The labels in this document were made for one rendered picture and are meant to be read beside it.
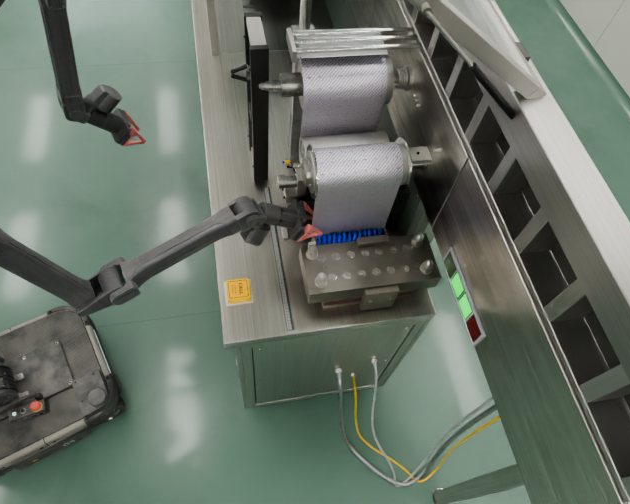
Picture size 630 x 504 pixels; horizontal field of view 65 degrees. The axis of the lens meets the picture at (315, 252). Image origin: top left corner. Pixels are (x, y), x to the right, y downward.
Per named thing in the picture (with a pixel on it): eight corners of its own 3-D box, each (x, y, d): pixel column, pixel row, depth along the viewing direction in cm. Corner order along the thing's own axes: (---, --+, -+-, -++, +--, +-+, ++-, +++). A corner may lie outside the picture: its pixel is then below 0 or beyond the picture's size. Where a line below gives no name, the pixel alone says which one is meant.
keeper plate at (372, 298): (358, 305, 152) (365, 289, 142) (389, 300, 153) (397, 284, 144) (360, 312, 150) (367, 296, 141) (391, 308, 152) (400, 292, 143)
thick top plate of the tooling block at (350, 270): (298, 257, 152) (300, 246, 146) (420, 243, 158) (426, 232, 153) (307, 303, 144) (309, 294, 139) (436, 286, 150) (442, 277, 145)
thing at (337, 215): (310, 235, 150) (315, 199, 134) (383, 227, 154) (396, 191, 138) (310, 237, 150) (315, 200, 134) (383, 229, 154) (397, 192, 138)
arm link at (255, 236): (251, 217, 126) (237, 196, 130) (233, 250, 131) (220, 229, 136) (286, 220, 134) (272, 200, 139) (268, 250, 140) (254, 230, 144)
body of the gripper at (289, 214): (294, 241, 141) (272, 236, 137) (288, 212, 146) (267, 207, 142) (306, 229, 137) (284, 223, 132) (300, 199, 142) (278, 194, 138)
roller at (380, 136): (297, 156, 154) (300, 128, 143) (375, 150, 158) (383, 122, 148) (304, 186, 148) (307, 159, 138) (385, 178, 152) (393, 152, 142)
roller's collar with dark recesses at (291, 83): (278, 86, 142) (279, 68, 136) (299, 85, 143) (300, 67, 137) (281, 102, 139) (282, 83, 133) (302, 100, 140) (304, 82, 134)
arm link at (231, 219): (107, 298, 118) (94, 267, 123) (118, 309, 123) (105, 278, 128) (262, 212, 126) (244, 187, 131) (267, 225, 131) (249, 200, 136)
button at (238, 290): (226, 283, 153) (225, 280, 150) (248, 281, 154) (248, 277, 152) (228, 304, 149) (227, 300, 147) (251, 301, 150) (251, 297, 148)
